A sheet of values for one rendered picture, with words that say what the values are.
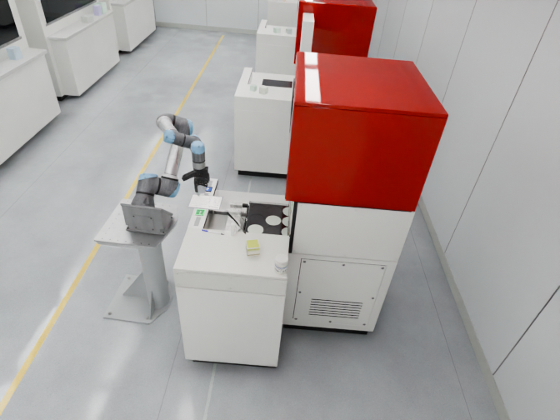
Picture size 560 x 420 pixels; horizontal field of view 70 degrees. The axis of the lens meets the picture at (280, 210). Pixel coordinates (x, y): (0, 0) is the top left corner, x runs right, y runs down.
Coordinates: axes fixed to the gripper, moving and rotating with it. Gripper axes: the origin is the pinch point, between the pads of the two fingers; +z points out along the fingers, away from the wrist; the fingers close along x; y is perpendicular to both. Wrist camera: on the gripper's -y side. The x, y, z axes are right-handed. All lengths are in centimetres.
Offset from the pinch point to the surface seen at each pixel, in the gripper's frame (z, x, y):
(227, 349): 87, -50, 25
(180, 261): 14.3, -43.8, -1.2
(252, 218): 20.8, 6.0, 34.1
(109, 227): 29, -5, -58
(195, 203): 14.4, 8.7, -4.2
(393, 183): -29, -15, 112
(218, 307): 45, -50, 20
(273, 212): 21, 15, 47
